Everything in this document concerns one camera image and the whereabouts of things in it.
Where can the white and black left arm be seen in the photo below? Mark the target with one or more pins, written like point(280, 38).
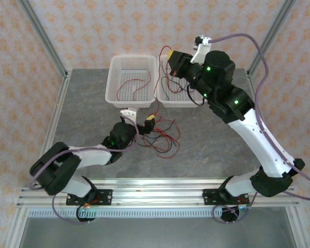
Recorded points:
point(93, 156)

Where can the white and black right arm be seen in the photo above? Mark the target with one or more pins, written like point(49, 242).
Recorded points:
point(258, 144)

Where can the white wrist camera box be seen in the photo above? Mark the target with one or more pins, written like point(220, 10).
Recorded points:
point(129, 112)
point(200, 50)

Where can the aluminium frame post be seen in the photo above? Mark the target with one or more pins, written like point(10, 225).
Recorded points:
point(45, 38)
point(270, 36)

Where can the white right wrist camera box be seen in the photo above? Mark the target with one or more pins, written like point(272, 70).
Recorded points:
point(200, 50)

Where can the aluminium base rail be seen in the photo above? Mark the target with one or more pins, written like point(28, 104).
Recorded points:
point(157, 191)

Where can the white perforated plastic basket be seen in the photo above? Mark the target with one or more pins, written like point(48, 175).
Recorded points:
point(129, 90)
point(193, 99)

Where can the black round arm base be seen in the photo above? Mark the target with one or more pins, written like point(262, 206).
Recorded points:
point(86, 214)
point(232, 213)

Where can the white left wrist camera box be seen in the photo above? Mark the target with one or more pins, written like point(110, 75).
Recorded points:
point(129, 112)

